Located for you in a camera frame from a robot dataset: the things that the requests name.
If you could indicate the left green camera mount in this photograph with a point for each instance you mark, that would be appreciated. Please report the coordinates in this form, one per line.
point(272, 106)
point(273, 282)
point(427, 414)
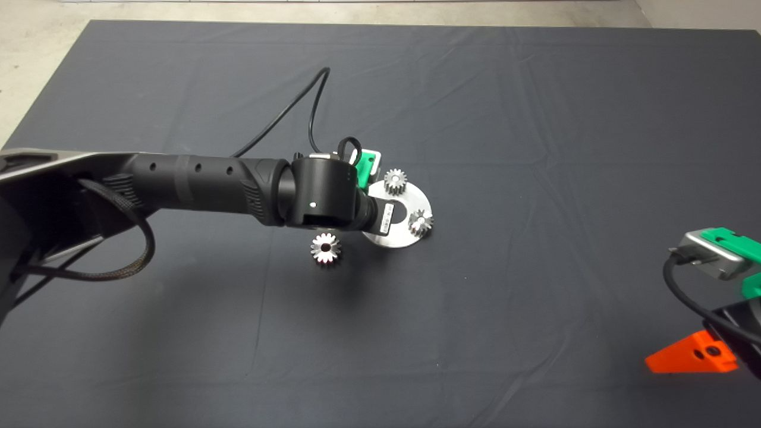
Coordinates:
point(365, 169)

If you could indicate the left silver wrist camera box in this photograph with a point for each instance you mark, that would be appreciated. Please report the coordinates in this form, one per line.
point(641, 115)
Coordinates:
point(378, 161)

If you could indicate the larger steel gear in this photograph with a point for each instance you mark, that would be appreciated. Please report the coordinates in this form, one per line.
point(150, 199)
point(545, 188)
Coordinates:
point(326, 248)

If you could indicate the dark grey table cloth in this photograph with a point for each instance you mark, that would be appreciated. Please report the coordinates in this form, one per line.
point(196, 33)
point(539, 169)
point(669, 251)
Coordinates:
point(475, 327)

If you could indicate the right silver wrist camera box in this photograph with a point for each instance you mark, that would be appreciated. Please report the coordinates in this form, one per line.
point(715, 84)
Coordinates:
point(712, 257)

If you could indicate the right green camera mount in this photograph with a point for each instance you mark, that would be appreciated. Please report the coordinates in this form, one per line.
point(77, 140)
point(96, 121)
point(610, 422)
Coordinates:
point(740, 246)

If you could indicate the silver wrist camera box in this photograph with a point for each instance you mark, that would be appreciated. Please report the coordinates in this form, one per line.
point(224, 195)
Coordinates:
point(378, 161)
point(712, 257)

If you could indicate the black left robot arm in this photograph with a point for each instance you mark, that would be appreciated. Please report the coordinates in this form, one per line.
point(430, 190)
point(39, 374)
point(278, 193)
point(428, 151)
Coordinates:
point(196, 184)

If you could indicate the small steel gear on peg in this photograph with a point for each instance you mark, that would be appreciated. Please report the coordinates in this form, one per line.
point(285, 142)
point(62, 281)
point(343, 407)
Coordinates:
point(420, 222)
point(395, 181)

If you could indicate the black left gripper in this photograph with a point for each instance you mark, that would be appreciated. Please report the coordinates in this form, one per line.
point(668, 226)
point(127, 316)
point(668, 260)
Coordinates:
point(377, 215)

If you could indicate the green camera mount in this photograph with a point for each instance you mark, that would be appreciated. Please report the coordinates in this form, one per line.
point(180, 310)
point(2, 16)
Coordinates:
point(365, 169)
point(740, 246)

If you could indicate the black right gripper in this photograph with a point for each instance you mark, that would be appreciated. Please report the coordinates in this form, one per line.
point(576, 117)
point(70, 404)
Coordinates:
point(743, 339)

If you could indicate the round metal plate with hole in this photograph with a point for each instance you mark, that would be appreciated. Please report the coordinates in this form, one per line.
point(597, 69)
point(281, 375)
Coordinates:
point(398, 239)

